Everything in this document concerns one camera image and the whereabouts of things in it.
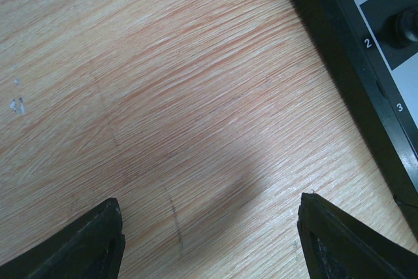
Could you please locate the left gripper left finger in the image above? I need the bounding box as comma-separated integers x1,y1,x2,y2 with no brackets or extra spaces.
1,198,125,278

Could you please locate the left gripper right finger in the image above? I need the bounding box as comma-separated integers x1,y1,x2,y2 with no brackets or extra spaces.
297,193,417,278

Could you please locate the black grey chess board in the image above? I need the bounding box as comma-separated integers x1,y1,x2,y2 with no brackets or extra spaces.
272,0,418,208

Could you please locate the black pawn edge file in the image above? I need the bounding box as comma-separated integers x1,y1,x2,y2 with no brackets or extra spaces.
380,6,417,49

